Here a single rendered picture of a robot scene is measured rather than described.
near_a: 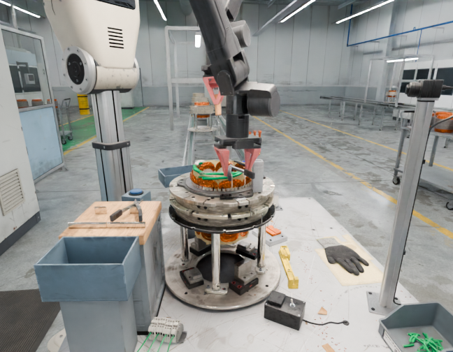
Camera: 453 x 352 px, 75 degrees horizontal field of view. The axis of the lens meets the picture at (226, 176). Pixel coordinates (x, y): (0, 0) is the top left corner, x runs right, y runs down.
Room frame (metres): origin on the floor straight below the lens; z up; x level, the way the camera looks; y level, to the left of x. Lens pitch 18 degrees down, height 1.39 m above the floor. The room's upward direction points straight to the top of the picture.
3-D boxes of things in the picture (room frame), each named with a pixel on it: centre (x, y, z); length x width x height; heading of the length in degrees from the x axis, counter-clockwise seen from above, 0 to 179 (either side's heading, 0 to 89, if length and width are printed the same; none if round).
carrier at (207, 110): (3.84, 0.31, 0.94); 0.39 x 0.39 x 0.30
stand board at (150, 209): (0.68, 0.28, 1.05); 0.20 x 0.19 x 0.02; 1
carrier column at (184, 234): (0.87, 0.14, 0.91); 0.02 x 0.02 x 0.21
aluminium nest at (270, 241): (1.08, -0.18, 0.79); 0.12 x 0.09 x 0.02; 31
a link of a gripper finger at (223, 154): (0.72, -0.01, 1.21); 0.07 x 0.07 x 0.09; 18
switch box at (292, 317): (0.65, -0.16, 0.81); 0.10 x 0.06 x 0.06; 63
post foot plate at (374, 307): (0.69, -0.45, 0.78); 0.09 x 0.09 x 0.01; 71
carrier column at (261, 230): (0.84, -0.11, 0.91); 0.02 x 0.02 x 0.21
